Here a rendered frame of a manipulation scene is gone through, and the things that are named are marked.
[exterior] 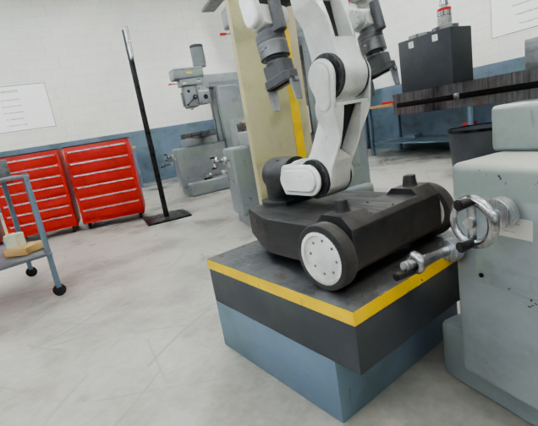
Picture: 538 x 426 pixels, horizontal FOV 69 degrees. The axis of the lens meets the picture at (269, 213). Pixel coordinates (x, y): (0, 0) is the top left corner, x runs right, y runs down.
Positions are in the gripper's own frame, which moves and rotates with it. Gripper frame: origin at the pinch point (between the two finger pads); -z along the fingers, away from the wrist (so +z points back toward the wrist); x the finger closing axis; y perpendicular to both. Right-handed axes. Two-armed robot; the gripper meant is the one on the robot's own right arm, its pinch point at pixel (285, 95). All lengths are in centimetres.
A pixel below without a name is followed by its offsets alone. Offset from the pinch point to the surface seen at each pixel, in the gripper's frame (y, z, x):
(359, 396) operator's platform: -1, -94, -1
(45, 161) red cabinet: -10, 71, -417
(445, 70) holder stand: 60, -1, 15
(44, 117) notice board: 68, 242, -827
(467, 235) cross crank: 4, -46, 42
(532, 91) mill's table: 48, -18, 44
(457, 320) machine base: 32, -81, 16
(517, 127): 34, -26, 44
